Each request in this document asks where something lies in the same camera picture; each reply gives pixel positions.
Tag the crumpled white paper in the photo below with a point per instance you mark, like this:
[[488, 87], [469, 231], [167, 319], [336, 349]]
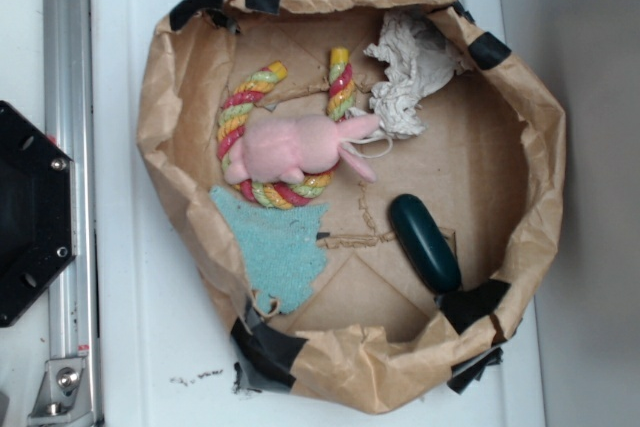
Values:
[[419, 60]]

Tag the dark green plastic pickle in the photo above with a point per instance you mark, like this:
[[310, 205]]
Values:
[[424, 244]]

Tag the brown paper bag bin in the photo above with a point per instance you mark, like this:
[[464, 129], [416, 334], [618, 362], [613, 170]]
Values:
[[490, 169]]

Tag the light blue knitted cloth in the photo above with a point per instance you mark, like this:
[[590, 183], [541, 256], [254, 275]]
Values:
[[279, 249]]

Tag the metal corner bracket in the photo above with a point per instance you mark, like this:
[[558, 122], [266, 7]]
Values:
[[64, 397]]

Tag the pink plush bunny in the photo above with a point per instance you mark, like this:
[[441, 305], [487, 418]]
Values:
[[287, 149]]

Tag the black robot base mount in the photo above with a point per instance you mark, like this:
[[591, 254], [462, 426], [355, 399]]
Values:
[[37, 232]]

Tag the white plastic tray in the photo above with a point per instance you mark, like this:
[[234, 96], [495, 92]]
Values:
[[167, 359]]

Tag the aluminium extrusion rail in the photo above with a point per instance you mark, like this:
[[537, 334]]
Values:
[[73, 296]]

